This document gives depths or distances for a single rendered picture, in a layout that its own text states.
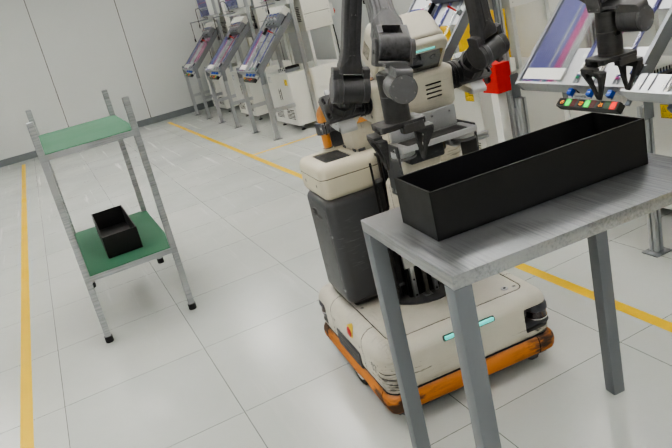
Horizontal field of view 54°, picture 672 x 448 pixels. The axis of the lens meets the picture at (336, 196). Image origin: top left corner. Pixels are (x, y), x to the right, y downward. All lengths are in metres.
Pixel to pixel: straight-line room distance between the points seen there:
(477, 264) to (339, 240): 1.03
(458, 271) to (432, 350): 0.89
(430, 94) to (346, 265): 0.67
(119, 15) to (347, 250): 8.87
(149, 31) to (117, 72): 0.80
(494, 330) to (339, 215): 0.63
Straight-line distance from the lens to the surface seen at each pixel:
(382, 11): 1.44
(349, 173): 2.22
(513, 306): 2.27
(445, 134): 1.93
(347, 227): 2.26
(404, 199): 1.52
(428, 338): 2.15
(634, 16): 1.64
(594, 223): 1.43
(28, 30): 10.74
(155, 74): 10.90
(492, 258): 1.32
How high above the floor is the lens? 1.35
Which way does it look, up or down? 17 degrees down
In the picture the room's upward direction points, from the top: 13 degrees counter-clockwise
